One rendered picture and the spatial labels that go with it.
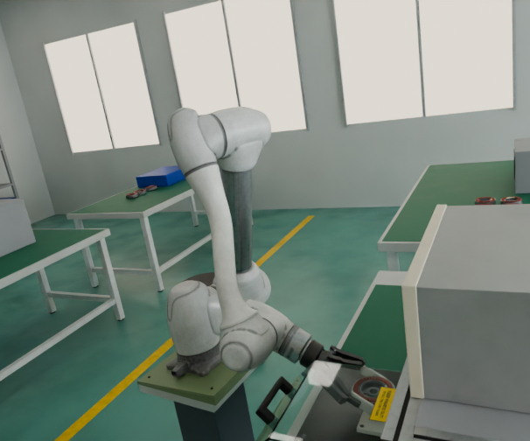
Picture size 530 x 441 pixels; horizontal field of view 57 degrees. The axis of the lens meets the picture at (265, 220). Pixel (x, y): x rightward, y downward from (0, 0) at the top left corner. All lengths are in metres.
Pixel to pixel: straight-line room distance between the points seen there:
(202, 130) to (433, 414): 0.90
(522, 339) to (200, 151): 0.90
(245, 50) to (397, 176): 2.35
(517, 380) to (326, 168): 5.27
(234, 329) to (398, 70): 4.70
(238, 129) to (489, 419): 0.95
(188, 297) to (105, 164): 6.32
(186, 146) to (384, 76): 4.46
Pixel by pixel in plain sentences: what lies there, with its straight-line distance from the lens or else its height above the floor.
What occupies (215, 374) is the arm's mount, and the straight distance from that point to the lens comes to 1.65.
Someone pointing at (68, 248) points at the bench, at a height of 0.74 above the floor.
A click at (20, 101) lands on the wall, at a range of 8.81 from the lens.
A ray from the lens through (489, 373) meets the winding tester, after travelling 0.85.
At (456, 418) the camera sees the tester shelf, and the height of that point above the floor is 1.11.
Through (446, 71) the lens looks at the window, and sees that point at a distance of 5.56.
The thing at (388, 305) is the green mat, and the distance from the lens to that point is 1.97.
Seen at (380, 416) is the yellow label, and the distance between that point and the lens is 0.94.
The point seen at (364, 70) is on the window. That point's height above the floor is 1.56.
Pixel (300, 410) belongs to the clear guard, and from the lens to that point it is 0.97.
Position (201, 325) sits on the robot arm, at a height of 0.93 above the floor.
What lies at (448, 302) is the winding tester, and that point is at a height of 1.29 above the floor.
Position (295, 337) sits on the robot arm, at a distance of 1.33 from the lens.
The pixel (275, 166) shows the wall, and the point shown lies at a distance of 6.24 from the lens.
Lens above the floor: 1.66
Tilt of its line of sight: 16 degrees down
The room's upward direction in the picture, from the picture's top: 9 degrees counter-clockwise
